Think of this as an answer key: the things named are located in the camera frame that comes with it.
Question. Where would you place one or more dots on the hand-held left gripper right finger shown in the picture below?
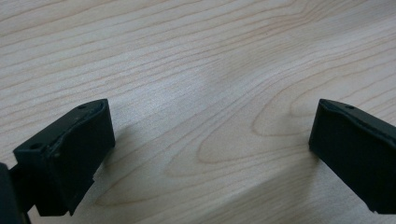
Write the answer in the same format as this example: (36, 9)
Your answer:
(355, 149)

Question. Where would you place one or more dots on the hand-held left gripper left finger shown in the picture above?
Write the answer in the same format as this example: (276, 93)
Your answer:
(72, 155)

